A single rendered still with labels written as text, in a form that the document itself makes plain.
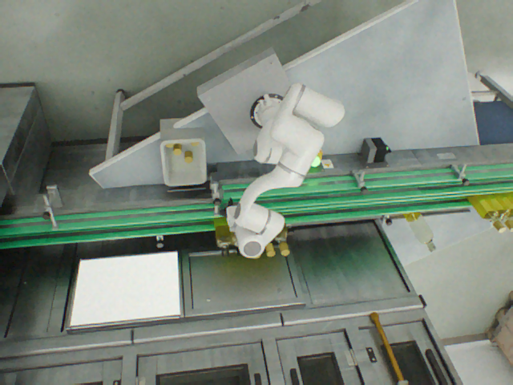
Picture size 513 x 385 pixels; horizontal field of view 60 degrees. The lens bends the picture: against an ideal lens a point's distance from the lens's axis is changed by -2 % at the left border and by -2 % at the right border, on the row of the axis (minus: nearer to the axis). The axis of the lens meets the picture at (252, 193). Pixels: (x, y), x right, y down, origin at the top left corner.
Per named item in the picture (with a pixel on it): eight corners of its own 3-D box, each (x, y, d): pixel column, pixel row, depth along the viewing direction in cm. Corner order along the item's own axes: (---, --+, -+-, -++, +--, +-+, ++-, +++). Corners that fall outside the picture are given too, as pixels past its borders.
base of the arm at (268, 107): (245, 99, 170) (253, 121, 158) (276, 85, 168) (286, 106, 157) (260, 131, 180) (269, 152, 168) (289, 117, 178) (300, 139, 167)
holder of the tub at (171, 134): (166, 182, 197) (166, 194, 191) (159, 129, 179) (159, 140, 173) (205, 180, 199) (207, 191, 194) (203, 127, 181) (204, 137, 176)
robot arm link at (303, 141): (302, 166, 136) (258, 143, 135) (337, 103, 131) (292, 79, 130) (307, 178, 120) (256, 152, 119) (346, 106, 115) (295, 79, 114)
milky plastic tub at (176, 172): (164, 174, 193) (164, 187, 187) (159, 129, 179) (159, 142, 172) (205, 171, 196) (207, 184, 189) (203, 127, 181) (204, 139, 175)
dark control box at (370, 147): (360, 151, 203) (366, 163, 197) (363, 137, 198) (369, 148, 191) (377, 151, 204) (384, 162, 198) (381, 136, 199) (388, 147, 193)
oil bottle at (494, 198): (472, 192, 213) (506, 234, 192) (476, 183, 209) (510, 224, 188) (482, 191, 214) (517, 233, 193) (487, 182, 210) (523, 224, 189)
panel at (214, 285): (78, 262, 188) (66, 334, 163) (77, 258, 186) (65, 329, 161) (287, 243, 201) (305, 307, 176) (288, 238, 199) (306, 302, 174)
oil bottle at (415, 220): (401, 213, 215) (425, 254, 196) (405, 204, 211) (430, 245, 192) (412, 213, 216) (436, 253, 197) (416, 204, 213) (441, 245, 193)
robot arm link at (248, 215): (300, 168, 129) (266, 230, 134) (261, 151, 125) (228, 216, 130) (309, 179, 122) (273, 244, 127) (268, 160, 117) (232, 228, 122)
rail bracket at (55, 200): (56, 199, 189) (46, 238, 173) (46, 168, 178) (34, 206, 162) (68, 198, 190) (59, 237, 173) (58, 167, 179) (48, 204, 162)
